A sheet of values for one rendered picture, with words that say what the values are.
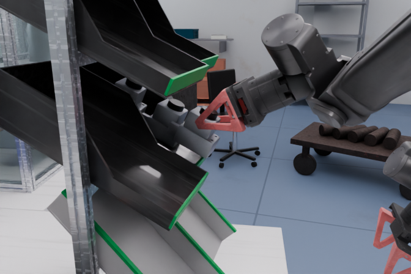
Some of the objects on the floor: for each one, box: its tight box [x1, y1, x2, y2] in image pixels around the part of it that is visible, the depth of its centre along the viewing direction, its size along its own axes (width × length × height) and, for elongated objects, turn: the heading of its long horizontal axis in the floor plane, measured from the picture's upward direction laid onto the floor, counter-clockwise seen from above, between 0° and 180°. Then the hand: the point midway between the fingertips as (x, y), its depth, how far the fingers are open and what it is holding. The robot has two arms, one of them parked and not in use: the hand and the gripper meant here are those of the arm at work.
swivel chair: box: [207, 69, 264, 168], centre depth 367 cm, size 60×60×94 cm
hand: (205, 119), depth 57 cm, fingers closed on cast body, 4 cm apart
